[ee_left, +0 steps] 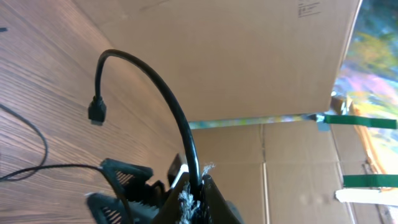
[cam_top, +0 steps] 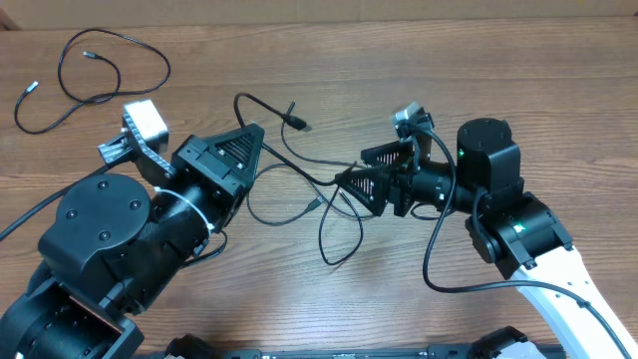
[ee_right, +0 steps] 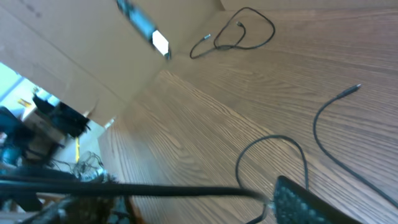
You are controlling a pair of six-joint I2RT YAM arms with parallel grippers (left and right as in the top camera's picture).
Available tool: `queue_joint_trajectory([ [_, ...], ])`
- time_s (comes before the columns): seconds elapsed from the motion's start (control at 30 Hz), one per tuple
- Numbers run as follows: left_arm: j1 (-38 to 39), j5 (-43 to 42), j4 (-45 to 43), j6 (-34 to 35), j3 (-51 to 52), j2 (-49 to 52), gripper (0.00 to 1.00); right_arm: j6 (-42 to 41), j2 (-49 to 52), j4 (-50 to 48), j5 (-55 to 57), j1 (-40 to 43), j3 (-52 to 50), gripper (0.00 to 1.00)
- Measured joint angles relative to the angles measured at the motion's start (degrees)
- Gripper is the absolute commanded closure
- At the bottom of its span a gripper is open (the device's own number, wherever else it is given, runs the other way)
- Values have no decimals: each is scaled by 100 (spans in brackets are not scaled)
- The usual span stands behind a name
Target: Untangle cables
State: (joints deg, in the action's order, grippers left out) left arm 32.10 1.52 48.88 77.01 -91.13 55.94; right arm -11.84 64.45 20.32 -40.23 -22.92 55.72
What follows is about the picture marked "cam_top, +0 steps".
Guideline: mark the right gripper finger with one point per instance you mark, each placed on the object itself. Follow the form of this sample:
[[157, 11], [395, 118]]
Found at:
[[391, 154], [369, 186]]

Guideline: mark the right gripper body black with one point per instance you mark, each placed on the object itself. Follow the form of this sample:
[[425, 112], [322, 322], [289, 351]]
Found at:
[[431, 184]]

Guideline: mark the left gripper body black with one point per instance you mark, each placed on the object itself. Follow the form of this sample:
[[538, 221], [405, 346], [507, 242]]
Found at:
[[220, 197]]

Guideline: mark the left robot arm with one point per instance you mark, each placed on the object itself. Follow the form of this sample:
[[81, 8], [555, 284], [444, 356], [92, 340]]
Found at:
[[114, 247]]

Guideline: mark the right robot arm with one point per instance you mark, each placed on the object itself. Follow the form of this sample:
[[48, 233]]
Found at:
[[509, 226]]

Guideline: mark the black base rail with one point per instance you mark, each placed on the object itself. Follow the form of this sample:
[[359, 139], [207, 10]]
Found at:
[[506, 343]]

